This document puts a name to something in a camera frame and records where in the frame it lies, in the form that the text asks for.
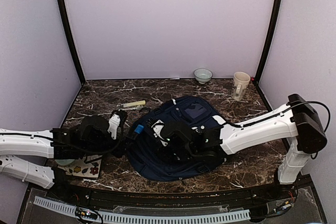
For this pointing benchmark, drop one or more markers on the navy blue student backpack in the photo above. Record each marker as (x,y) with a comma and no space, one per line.
(142,151)

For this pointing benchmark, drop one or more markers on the black enclosure corner post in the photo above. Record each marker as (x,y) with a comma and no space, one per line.
(70,40)
(268,41)

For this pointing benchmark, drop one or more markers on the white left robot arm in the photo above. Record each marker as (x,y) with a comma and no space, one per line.
(56,143)

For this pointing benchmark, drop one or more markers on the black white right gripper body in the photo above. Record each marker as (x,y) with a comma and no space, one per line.
(180,152)

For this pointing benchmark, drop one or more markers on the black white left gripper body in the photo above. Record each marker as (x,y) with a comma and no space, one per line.
(93,148)

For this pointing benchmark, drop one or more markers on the cream coral pattern mug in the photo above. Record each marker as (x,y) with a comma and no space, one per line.
(241,82)

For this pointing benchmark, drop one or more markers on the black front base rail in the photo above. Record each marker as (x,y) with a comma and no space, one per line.
(107,199)

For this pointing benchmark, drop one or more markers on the floral square plate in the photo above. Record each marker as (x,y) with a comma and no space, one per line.
(86,167)

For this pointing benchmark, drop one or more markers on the yellow highlighter pen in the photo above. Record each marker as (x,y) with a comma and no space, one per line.
(133,104)

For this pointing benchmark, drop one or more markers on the black enclosure corner post left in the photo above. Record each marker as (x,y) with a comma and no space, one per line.
(70,40)

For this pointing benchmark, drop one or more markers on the small celadon bowl at back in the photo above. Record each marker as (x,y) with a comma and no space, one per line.
(202,75)

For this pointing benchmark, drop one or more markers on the blue capped black marker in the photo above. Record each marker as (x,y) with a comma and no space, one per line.
(136,131)

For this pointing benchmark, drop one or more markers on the black enclosure corner post right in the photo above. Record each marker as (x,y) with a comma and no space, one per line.
(268,41)

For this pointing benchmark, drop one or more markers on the white slotted cable duct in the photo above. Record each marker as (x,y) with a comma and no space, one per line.
(133,215)

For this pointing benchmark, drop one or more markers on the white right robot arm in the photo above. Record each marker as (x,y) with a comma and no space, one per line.
(297,120)

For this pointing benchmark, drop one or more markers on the celadon cup on plate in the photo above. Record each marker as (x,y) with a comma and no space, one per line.
(64,162)

